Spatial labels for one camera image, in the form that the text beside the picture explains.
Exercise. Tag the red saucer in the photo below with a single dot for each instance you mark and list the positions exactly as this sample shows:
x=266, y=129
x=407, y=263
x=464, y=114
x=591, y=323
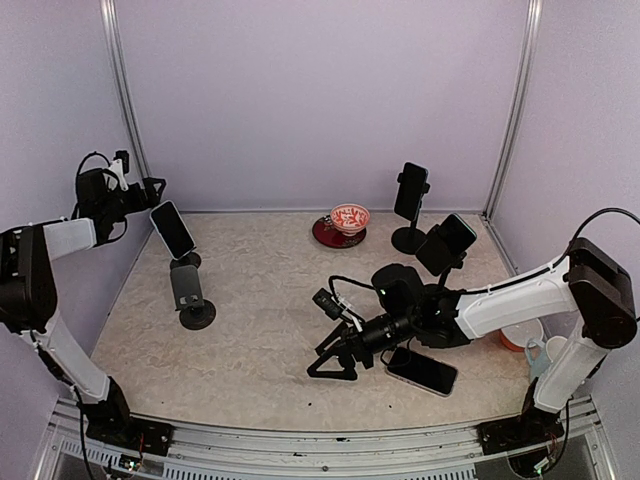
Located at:
x=328, y=235

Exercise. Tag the phone pink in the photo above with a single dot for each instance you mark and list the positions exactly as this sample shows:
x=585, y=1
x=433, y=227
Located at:
x=422, y=372

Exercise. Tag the orange white bowl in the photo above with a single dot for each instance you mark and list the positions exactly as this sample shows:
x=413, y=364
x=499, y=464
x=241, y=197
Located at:
x=515, y=337

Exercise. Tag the phone black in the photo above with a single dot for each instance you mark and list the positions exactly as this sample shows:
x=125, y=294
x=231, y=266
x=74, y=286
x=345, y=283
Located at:
x=412, y=186

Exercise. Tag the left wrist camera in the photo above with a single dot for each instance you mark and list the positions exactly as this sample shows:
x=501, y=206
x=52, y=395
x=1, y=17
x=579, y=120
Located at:
x=120, y=167

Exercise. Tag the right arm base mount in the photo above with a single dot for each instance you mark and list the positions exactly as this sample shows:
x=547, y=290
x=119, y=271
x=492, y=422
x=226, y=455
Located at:
x=531, y=427

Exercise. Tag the black pole stand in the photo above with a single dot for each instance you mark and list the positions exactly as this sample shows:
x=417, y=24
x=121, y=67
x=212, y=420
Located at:
x=447, y=272

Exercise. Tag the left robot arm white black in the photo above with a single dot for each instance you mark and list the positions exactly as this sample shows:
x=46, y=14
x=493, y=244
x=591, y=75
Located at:
x=29, y=296

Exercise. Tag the red patterned teacup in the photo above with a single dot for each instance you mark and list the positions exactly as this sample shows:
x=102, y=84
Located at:
x=350, y=219

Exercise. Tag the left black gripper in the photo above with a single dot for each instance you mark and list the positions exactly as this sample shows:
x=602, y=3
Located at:
x=152, y=196

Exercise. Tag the front aluminium rail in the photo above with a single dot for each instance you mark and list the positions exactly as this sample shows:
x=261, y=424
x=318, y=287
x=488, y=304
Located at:
x=197, y=451

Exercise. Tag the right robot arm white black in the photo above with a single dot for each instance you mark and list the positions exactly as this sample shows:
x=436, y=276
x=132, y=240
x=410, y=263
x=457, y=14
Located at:
x=584, y=279

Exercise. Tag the right aluminium frame post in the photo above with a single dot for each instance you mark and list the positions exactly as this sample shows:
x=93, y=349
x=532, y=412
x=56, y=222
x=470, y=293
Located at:
x=525, y=67

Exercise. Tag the folding phone stand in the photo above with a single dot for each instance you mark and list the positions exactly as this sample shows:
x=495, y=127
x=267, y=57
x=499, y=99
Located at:
x=195, y=312
x=191, y=259

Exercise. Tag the aluminium frame post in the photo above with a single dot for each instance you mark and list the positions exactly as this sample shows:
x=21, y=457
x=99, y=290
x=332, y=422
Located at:
x=525, y=67
x=118, y=65

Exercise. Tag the left aluminium frame post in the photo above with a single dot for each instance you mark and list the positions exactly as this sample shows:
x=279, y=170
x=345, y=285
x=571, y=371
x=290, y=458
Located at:
x=118, y=65

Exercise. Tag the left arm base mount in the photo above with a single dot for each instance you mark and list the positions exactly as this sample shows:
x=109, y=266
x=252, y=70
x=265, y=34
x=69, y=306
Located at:
x=141, y=435

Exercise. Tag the black pole stand clamp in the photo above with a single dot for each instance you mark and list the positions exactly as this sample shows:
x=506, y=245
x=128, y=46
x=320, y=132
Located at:
x=408, y=239

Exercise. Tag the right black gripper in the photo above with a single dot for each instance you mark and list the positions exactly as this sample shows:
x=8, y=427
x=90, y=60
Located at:
x=352, y=343

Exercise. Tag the phone blue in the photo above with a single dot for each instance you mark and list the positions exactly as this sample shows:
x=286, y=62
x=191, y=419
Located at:
x=458, y=228
x=172, y=230

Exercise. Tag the light blue mug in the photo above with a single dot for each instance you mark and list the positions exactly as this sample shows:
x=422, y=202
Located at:
x=536, y=356

